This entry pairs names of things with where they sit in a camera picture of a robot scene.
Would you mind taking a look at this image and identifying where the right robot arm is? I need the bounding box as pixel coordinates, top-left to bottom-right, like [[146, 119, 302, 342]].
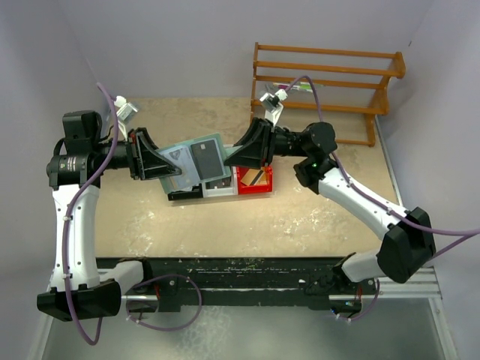
[[224, 118, 436, 284]]

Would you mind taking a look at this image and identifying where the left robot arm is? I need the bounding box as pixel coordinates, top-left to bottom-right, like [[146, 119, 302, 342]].
[[37, 110, 181, 322]]

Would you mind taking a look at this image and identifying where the gold card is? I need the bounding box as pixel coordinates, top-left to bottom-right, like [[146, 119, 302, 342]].
[[241, 168, 268, 186]]

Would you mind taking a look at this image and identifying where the red bin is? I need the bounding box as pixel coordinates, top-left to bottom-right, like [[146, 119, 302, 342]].
[[236, 166, 273, 195]]

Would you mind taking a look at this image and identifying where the white bin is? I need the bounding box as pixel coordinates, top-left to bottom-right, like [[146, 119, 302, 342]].
[[202, 175, 238, 198]]

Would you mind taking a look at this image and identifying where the black bin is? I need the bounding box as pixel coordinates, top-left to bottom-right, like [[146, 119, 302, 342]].
[[167, 184, 203, 202]]

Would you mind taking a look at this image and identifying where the wooden shelf rack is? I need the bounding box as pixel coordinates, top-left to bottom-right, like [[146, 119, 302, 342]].
[[250, 43, 407, 147]]

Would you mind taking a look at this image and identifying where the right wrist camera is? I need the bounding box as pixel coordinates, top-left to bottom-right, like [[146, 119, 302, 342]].
[[259, 88, 288, 126]]

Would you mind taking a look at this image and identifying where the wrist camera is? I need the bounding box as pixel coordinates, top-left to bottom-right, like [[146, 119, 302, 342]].
[[113, 95, 139, 129], [259, 88, 288, 126]]

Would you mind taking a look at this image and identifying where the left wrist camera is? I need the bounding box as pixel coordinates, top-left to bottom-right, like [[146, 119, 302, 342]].
[[113, 95, 139, 129]]

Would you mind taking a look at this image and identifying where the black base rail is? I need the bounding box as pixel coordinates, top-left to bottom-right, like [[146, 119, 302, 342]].
[[65, 256, 417, 312]]

